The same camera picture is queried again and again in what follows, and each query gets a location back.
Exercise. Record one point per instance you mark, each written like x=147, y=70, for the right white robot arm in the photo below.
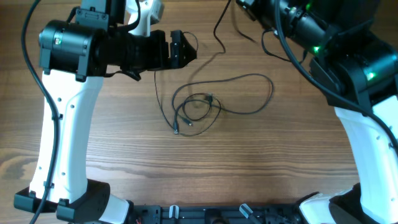
x=331, y=44

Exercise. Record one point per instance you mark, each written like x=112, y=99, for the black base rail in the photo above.
x=242, y=214

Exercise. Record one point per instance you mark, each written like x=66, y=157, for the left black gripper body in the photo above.
x=137, y=54

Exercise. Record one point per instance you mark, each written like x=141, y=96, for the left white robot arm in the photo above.
x=74, y=56

